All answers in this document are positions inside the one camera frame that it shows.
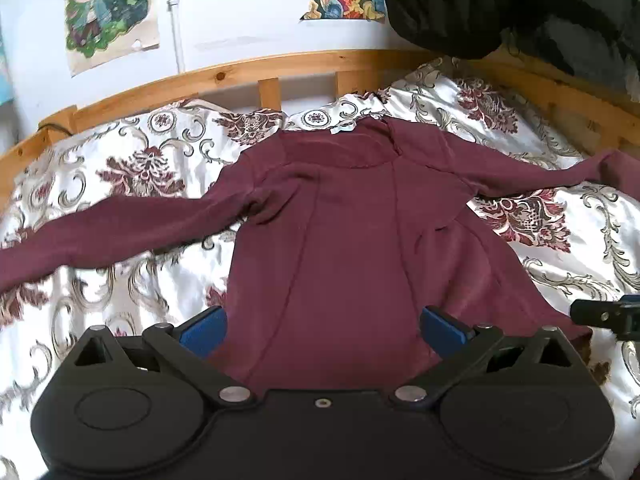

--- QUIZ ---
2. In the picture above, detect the white wall conduit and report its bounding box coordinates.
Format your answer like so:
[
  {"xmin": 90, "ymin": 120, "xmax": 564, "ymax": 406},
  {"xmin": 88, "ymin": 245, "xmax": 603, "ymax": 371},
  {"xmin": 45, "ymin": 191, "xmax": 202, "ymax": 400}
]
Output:
[{"xmin": 166, "ymin": 0, "xmax": 186, "ymax": 74}]

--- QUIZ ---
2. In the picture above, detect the black cable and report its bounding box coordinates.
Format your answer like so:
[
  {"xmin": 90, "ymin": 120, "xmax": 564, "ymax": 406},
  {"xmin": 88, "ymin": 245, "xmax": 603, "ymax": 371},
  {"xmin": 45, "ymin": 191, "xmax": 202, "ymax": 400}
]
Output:
[{"xmin": 37, "ymin": 120, "xmax": 75, "ymax": 137}]

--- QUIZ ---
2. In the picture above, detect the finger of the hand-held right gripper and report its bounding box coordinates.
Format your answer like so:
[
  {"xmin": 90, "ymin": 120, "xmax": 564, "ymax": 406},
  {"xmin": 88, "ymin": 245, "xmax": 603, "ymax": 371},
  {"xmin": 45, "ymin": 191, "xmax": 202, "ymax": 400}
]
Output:
[{"xmin": 570, "ymin": 296, "xmax": 640, "ymax": 343}]

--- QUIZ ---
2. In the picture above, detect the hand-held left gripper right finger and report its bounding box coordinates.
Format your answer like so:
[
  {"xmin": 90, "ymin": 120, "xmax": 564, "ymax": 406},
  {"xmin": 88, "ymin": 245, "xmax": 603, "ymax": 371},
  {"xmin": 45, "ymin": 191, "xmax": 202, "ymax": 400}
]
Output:
[{"xmin": 389, "ymin": 304, "xmax": 590, "ymax": 409}]

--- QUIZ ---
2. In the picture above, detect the black hanging garment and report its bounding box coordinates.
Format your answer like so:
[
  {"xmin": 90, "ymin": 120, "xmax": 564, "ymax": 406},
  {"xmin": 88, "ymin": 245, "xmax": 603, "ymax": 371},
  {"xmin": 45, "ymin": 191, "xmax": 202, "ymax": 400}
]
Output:
[{"xmin": 384, "ymin": 0, "xmax": 640, "ymax": 92}]

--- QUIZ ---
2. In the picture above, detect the maroon long-sleeve sweater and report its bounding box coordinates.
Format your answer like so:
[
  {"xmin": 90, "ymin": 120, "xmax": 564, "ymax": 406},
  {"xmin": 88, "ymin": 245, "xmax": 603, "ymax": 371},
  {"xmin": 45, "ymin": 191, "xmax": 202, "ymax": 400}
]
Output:
[{"xmin": 0, "ymin": 116, "xmax": 640, "ymax": 394}]

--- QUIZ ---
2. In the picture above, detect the white floral bedspread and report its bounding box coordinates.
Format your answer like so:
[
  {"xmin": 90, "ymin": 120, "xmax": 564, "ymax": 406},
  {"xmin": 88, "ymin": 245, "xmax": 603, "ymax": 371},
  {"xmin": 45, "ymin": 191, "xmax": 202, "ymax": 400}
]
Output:
[{"xmin": 0, "ymin": 57, "xmax": 640, "ymax": 480}]

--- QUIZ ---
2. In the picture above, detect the cartoon figure wall poster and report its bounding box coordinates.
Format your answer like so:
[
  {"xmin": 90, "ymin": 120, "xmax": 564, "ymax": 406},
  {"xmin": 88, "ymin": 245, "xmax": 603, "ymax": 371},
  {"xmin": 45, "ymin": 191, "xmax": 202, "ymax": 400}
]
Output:
[{"xmin": 63, "ymin": 0, "xmax": 162, "ymax": 79}]

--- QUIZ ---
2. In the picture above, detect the wooden bed frame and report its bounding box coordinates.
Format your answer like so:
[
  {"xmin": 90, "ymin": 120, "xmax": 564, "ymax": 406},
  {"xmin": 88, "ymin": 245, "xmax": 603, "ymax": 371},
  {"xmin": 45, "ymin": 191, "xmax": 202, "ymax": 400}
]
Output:
[{"xmin": 0, "ymin": 50, "xmax": 640, "ymax": 211}]

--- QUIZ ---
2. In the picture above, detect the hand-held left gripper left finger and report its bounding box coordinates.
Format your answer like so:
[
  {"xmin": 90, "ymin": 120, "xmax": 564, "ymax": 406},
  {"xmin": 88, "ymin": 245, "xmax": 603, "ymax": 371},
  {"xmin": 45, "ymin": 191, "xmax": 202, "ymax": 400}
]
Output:
[{"xmin": 70, "ymin": 304, "xmax": 257, "ymax": 409}]

